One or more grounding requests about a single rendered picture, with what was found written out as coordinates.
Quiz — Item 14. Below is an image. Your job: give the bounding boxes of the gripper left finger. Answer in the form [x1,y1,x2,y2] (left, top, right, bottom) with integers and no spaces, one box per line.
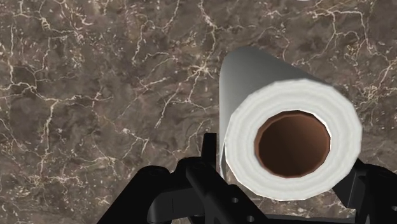
[96,132,269,224]

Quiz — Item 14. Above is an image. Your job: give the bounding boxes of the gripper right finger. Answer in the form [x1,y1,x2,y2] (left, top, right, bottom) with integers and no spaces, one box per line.
[331,158,397,224]

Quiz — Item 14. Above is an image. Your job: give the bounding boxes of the white paper towel roll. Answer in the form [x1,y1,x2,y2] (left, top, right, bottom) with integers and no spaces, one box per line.
[218,46,363,202]

